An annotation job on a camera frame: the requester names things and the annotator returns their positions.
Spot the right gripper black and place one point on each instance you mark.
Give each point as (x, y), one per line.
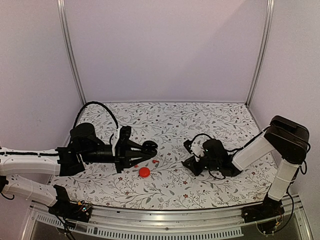
(190, 162)

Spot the red round charging case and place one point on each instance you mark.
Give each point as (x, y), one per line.
(144, 172)

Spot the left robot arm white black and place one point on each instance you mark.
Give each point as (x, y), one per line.
(85, 147)

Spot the aluminium frame post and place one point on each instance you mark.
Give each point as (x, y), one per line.
(262, 51)
(69, 50)

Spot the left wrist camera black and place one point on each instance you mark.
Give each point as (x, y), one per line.
(120, 138)

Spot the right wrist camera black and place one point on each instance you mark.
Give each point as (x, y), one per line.
(194, 149)

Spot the aluminium rail base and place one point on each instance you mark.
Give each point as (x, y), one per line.
(223, 223)

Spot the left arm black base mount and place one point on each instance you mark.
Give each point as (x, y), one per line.
(64, 208)

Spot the aluminium frame post left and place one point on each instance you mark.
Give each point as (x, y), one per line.
(69, 50)

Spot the aluminium frame post right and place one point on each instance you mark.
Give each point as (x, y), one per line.
(262, 51)

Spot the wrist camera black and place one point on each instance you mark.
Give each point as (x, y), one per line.
(194, 149)
(120, 138)

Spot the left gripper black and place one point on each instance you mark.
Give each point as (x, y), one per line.
(121, 158)

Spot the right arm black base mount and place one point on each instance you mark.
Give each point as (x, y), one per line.
(267, 209)

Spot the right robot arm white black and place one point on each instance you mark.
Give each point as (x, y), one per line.
(282, 137)

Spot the black earbud charging case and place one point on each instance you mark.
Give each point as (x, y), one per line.
(150, 147)

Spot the floral patterned table mat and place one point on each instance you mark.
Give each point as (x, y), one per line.
(170, 185)

